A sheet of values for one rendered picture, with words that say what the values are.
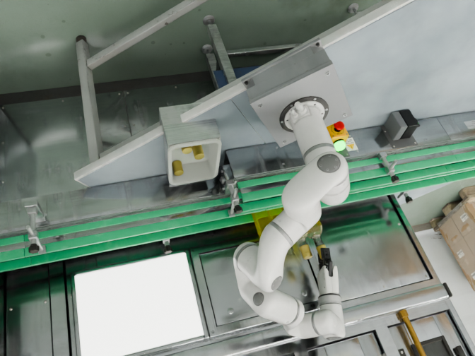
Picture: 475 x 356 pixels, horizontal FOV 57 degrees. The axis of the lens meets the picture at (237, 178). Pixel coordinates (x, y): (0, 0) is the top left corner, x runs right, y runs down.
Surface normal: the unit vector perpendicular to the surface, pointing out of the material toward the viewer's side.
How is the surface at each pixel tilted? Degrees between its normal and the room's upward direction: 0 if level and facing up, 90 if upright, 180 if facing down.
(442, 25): 0
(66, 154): 90
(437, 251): 90
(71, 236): 90
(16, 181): 90
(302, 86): 5
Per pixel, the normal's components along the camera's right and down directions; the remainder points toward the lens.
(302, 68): -0.40, -0.38
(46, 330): 0.11, -0.55
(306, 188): -0.17, -0.42
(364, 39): 0.26, 0.82
